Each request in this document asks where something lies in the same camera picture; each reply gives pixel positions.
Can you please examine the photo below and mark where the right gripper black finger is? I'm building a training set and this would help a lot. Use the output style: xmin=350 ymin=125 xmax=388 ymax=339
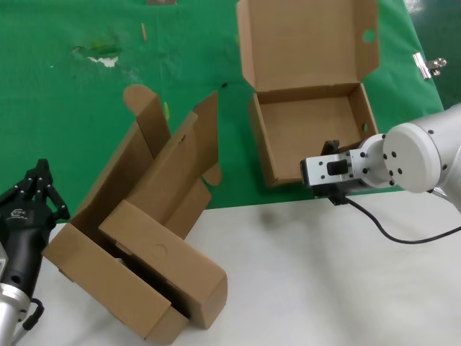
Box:
xmin=322 ymin=139 xmax=341 ymax=156

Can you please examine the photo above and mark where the cardboard box with round hole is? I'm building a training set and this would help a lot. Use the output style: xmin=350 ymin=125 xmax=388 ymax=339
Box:
xmin=236 ymin=0 xmax=381 ymax=187

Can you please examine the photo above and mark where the metal table clip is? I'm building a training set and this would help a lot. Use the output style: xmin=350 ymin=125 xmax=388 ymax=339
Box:
xmin=412 ymin=53 xmax=448 ymax=79

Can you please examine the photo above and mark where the green table cloth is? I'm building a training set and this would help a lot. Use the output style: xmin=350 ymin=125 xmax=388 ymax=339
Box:
xmin=0 ymin=0 xmax=446 ymax=224

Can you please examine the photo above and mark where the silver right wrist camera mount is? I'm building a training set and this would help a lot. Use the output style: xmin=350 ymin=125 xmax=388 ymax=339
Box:
xmin=300 ymin=148 xmax=363 ymax=198

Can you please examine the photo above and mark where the cardboard box with circle imprint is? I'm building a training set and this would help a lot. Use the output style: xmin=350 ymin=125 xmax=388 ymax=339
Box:
xmin=97 ymin=90 xmax=228 ymax=329

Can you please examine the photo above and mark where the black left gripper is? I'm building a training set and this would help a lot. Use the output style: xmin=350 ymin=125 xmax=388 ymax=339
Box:
xmin=0 ymin=158 xmax=71 ymax=296

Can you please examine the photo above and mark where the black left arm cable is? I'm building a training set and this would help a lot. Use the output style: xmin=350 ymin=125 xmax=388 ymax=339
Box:
xmin=12 ymin=298 xmax=45 ymax=346

